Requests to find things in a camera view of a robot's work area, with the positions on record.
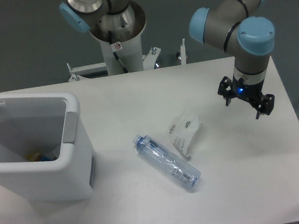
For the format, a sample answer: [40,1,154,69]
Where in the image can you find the colourful trash inside bin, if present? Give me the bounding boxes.
[27,152,57,162]

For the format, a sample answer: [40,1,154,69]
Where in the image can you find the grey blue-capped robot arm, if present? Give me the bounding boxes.
[59,0,275,115]

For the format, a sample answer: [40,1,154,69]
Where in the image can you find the clear plastic water bottle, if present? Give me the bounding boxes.
[133,134,201,191]

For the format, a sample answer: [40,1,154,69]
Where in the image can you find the white open trash can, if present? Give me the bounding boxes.
[0,92,95,201]

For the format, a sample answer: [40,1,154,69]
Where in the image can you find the white metal base frame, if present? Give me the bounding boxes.
[65,37,190,82]

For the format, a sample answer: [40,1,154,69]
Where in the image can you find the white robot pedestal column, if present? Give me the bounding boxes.
[90,1,147,62]

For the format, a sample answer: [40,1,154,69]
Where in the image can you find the white paper wrapper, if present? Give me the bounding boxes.
[168,110,202,161]

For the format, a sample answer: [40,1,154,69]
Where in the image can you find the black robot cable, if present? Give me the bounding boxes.
[107,28,130,75]

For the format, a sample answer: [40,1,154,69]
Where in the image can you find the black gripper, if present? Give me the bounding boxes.
[217,76,275,119]

